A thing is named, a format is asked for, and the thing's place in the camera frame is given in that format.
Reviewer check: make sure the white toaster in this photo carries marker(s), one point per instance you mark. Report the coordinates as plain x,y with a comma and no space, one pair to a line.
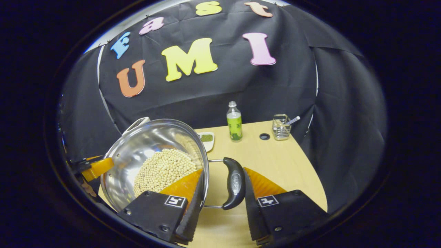
136,124

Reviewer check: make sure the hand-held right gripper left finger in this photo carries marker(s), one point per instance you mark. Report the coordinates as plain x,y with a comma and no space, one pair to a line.
196,213

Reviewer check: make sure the steel pot with soybeans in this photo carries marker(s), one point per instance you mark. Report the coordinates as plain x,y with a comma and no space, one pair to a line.
137,155

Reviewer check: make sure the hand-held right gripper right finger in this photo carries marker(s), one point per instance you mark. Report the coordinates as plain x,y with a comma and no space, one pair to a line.
253,213

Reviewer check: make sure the green label plastic bottle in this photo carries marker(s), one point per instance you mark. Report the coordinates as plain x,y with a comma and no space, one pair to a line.
234,124

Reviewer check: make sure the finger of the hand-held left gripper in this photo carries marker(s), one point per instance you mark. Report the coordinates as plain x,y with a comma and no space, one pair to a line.
98,167

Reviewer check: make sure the white divided dish with grains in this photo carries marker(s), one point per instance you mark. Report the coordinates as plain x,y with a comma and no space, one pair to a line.
206,139

